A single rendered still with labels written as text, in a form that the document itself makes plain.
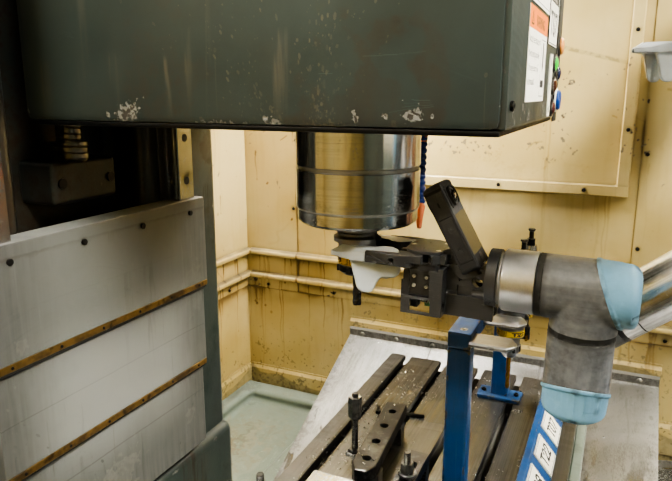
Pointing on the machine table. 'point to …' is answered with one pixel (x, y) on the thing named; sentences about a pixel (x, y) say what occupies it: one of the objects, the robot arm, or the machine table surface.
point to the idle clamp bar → (365, 470)
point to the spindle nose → (357, 180)
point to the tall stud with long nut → (354, 419)
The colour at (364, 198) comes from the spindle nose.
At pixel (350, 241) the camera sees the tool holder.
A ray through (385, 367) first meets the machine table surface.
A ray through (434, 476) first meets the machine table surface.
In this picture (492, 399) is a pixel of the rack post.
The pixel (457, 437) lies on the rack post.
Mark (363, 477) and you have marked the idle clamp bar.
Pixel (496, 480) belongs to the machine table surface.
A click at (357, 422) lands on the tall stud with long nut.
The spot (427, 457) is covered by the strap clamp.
